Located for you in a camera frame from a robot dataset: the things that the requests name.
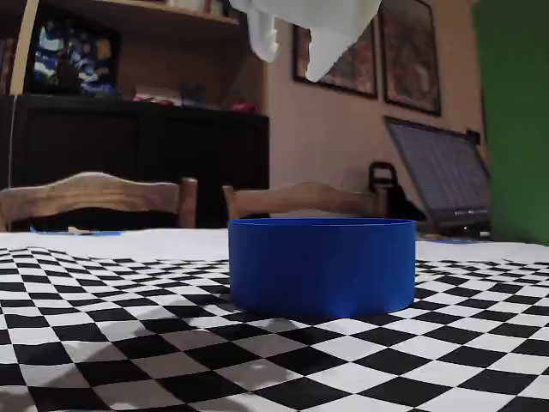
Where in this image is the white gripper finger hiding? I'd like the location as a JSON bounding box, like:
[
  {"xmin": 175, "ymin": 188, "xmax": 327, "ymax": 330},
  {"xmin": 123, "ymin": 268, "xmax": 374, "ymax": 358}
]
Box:
[
  {"xmin": 229, "ymin": 0, "xmax": 285, "ymax": 64},
  {"xmin": 274, "ymin": 0, "xmax": 383, "ymax": 84}
]

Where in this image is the blue round box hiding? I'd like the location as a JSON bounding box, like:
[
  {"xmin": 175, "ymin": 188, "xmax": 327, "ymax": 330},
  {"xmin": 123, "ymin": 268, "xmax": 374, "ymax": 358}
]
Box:
[{"xmin": 227, "ymin": 217, "xmax": 416, "ymax": 319}]

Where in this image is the black framed picture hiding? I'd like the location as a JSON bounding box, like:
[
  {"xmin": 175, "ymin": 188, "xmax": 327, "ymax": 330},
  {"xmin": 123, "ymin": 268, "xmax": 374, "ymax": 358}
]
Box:
[
  {"xmin": 292, "ymin": 19, "xmax": 379, "ymax": 100},
  {"xmin": 379, "ymin": 0, "xmax": 443, "ymax": 118}
]

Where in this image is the wooden chair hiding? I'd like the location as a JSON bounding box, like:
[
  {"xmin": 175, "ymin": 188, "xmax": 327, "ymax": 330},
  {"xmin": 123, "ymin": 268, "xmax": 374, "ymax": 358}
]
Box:
[
  {"xmin": 222, "ymin": 180, "xmax": 389, "ymax": 224},
  {"xmin": 0, "ymin": 171, "xmax": 199, "ymax": 233}
]

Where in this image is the black cabinet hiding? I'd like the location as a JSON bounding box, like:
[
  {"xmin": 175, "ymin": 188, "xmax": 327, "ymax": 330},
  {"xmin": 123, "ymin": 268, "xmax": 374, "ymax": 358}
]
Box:
[{"xmin": 0, "ymin": 94, "xmax": 271, "ymax": 228}]

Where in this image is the open black laptop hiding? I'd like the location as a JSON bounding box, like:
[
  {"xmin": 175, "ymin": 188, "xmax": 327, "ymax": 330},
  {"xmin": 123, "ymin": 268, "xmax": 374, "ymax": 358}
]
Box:
[{"xmin": 383, "ymin": 115, "xmax": 493, "ymax": 237}]

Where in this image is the blue starry night picture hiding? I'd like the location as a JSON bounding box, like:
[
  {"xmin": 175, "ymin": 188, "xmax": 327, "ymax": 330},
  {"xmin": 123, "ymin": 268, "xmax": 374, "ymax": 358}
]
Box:
[{"xmin": 23, "ymin": 19, "xmax": 124, "ymax": 98}]

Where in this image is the blue tape piece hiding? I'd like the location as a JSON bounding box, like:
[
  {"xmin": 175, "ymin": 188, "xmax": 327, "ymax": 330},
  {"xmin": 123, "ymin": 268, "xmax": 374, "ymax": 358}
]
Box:
[{"xmin": 29, "ymin": 229, "xmax": 124, "ymax": 238}]

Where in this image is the black white checkerboard mat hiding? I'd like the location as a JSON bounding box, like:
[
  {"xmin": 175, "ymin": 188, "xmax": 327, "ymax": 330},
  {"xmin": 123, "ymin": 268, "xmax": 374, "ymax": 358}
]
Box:
[{"xmin": 0, "ymin": 227, "xmax": 549, "ymax": 412}]

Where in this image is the wooden wall shelf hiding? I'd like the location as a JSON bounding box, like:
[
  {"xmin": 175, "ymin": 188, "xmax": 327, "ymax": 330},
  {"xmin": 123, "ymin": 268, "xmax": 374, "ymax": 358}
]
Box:
[{"xmin": 10, "ymin": 0, "xmax": 269, "ymax": 115}]

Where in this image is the black case with handle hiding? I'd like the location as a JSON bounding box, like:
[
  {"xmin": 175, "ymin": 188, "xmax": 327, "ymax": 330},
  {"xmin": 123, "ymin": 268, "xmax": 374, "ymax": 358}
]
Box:
[{"xmin": 368, "ymin": 161, "xmax": 424, "ymax": 222}]

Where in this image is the thin white cable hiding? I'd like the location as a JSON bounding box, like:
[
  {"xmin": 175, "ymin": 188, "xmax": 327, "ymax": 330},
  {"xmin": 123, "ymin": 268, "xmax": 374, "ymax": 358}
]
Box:
[{"xmin": 7, "ymin": 94, "xmax": 19, "ymax": 190}]

